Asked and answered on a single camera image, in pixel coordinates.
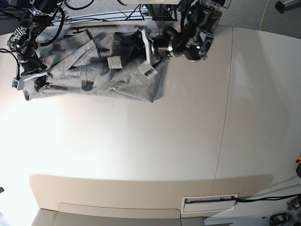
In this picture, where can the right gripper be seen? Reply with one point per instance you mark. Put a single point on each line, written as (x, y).
(40, 79)

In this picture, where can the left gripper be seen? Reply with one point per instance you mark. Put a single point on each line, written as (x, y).
(143, 54)

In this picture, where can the grey T-shirt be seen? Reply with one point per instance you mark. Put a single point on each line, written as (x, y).
(99, 61)

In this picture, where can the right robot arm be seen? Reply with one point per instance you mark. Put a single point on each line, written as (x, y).
(22, 43)

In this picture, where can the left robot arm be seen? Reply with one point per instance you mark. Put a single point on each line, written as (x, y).
(198, 21)

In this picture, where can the orange black object right edge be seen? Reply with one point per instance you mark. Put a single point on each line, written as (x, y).
(298, 160)

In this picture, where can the black device bottom right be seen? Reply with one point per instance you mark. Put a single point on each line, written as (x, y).
(279, 219)

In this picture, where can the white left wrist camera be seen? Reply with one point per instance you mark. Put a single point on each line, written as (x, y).
(147, 70)

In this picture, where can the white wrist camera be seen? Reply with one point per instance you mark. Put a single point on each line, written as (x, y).
(147, 70)
(18, 84)

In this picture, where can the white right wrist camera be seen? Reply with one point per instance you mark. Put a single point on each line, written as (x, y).
(18, 84)

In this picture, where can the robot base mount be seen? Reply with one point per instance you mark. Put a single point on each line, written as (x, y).
(163, 12)

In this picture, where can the white table cable grommet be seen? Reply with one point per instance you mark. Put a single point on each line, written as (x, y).
(204, 204)

